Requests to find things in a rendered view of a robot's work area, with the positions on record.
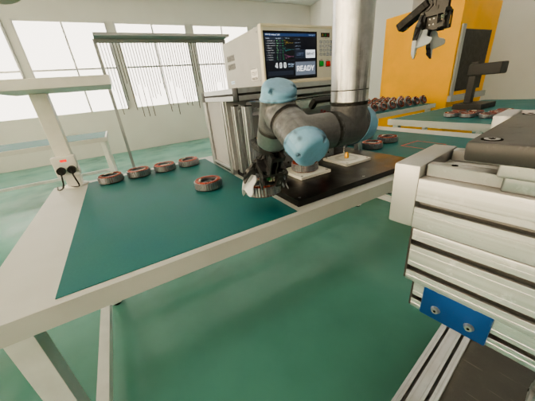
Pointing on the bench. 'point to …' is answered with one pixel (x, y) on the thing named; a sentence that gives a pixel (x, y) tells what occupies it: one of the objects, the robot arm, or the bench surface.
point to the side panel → (219, 135)
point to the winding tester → (242, 60)
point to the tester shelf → (260, 91)
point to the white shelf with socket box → (62, 149)
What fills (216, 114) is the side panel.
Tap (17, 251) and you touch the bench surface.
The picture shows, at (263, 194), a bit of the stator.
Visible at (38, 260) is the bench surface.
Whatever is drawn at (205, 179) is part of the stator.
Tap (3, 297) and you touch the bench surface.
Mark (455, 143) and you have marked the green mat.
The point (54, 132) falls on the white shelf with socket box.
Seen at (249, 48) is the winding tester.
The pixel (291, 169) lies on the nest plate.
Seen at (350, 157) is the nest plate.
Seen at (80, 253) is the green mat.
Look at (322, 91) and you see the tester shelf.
